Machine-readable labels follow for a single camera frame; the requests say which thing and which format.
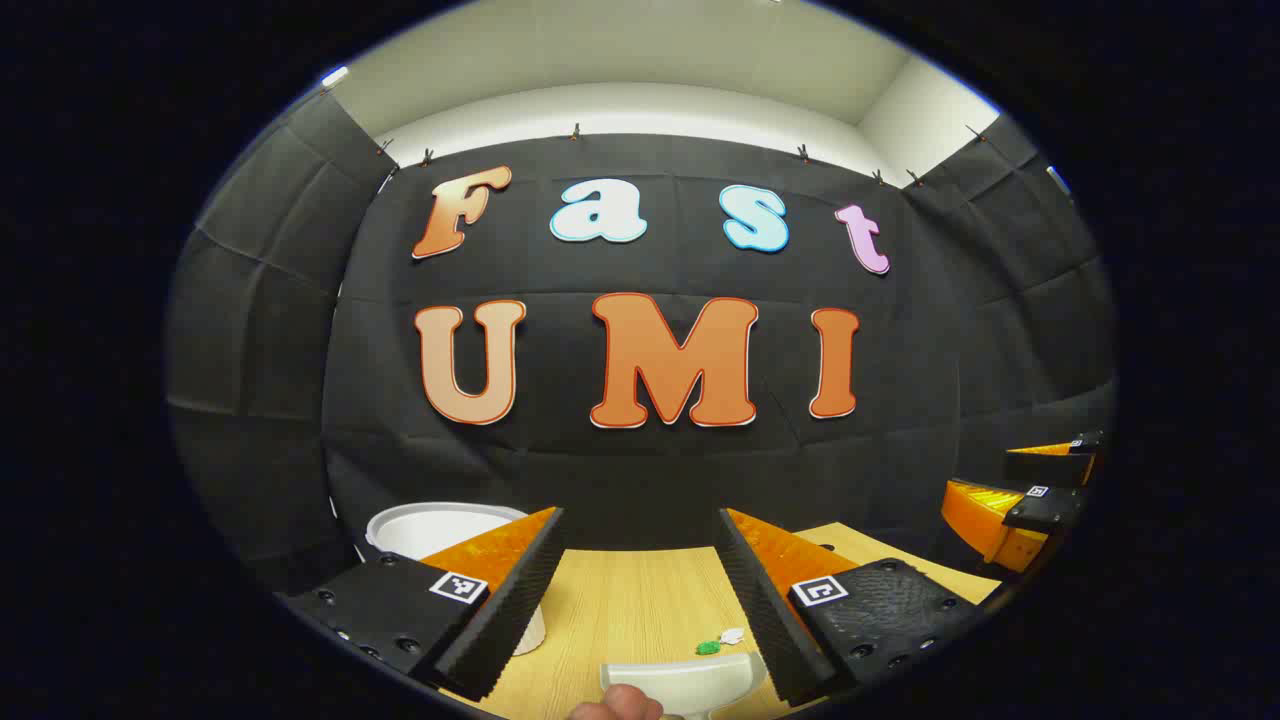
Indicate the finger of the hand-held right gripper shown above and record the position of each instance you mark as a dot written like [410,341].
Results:
[1040,508]
[1050,468]

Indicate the white dustpan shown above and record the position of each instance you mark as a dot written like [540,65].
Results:
[690,682]

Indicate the green paper ball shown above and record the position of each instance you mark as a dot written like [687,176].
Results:
[708,648]

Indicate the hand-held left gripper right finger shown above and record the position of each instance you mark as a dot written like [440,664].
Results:
[765,610]

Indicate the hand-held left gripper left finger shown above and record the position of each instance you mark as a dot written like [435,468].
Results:
[505,610]

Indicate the wooden desktop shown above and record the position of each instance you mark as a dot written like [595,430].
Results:
[630,610]

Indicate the white paper ball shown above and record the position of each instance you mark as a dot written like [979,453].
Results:
[732,635]

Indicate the white ribbed garbage bin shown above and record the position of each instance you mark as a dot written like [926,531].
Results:
[420,530]

